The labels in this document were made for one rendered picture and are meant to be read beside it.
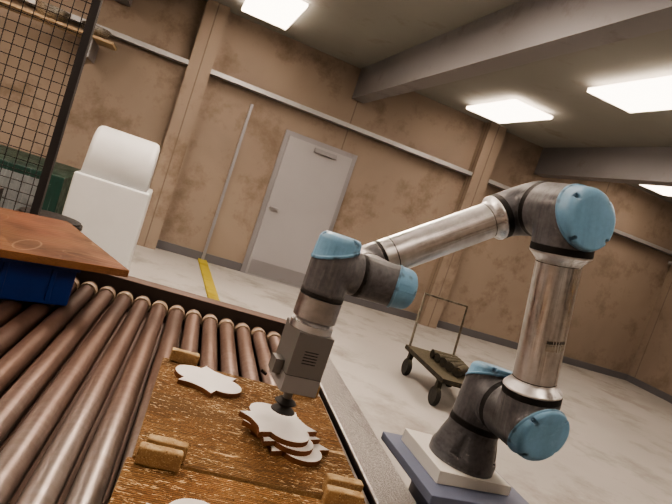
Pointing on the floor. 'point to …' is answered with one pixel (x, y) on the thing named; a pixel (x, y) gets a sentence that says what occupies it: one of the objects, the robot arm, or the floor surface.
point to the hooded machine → (113, 191)
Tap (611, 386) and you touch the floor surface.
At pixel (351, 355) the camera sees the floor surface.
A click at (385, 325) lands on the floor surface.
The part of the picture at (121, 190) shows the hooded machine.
